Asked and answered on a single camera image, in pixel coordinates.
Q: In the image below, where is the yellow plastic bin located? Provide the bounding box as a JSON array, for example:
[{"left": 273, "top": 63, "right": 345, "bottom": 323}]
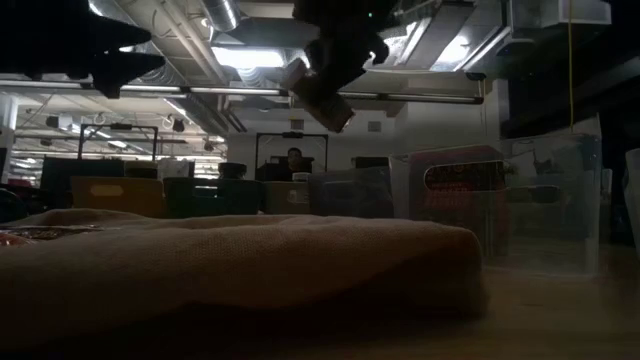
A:
[{"left": 69, "top": 175, "right": 167, "bottom": 219}]

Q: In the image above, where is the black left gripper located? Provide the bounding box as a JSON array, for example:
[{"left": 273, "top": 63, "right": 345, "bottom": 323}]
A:
[{"left": 0, "top": 0, "right": 167, "bottom": 99}]

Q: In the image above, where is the ceiling light panel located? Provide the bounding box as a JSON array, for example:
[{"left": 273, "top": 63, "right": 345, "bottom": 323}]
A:
[{"left": 212, "top": 46, "right": 287, "bottom": 69}]

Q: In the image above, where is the person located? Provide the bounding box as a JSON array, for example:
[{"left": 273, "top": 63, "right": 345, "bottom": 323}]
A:
[{"left": 279, "top": 147, "right": 315, "bottom": 182}]

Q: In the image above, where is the small silver spiral duct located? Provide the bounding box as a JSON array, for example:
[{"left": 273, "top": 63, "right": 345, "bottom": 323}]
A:
[{"left": 202, "top": 0, "right": 240, "bottom": 32}]

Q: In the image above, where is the grey plastic bin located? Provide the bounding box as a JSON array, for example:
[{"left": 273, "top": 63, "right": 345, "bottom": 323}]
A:
[{"left": 307, "top": 167, "right": 396, "bottom": 220}]

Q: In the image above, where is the clear plastic bin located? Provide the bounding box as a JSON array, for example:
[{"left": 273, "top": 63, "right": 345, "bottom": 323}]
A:
[{"left": 389, "top": 130, "right": 604, "bottom": 277}]

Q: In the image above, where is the black monitor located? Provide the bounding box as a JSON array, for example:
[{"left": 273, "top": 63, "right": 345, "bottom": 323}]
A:
[
  {"left": 255, "top": 162, "right": 284, "bottom": 182},
  {"left": 353, "top": 156, "right": 391, "bottom": 170}
]

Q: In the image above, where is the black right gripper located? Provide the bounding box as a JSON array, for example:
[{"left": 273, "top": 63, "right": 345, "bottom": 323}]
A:
[{"left": 304, "top": 19, "right": 391, "bottom": 104}]

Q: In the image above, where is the white box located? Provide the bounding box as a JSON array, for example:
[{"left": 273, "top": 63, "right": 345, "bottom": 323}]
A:
[{"left": 157, "top": 157, "right": 196, "bottom": 180}]

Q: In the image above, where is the beige cloth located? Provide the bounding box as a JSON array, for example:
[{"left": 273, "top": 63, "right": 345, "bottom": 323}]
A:
[{"left": 0, "top": 208, "right": 489, "bottom": 351}]

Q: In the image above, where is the black metal station frame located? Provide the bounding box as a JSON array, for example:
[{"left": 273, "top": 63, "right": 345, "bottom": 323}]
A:
[
  {"left": 77, "top": 123, "right": 159, "bottom": 179},
  {"left": 254, "top": 132, "right": 330, "bottom": 181}
]

